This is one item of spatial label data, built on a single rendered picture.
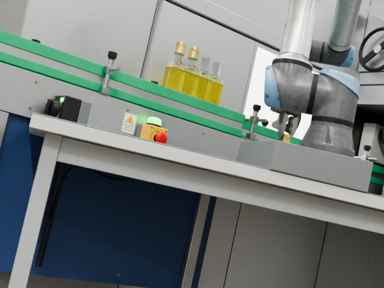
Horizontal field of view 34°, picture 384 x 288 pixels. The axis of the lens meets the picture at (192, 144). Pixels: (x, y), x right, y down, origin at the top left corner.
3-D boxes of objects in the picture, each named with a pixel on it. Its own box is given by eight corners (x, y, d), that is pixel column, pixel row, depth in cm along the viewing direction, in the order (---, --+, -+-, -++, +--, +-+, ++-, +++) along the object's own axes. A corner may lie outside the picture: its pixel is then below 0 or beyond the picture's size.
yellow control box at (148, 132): (151, 152, 194) (156, 128, 195) (164, 154, 188) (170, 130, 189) (132, 147, 190) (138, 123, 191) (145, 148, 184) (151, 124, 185)
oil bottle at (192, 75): (179, 126, 222) (192, 68, 224) (189, 127, 218) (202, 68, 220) (167, 122, 219) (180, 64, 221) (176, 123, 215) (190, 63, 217)
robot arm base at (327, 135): (364, 161, 169) (371, 126, 170) (319, 150, 163) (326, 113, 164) (331, 159, 183) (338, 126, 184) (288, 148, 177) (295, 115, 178)
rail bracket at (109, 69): (106, 97, 186) (116, 54, 187) (119, 97, 180) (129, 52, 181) (95, 94, 184) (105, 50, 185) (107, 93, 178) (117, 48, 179)
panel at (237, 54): (304, 145, 279) (319, 72, 282) (310, 146, 277) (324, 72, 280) (138, 90, 226) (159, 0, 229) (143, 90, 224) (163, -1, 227)
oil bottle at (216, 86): (204, 134, 229) (216, 78, 231) (213, 134, 225) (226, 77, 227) (192, 130, 226) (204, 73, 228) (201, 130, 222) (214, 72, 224)
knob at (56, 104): (51, 116, 172) (40, 114, 170) (55, 101, 173) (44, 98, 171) (58, 117, 169) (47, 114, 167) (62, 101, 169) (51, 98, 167)
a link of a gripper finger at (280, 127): (271, 138, 223) (279, 114, 224) (282, 139, 218) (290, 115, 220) (265, 135, 221) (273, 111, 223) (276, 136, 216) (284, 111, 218)
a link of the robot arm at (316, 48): (324, 36, 208) (322, 45, 218) (290, 31, 209) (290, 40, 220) (319, 59, 207) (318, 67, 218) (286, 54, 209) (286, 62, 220)
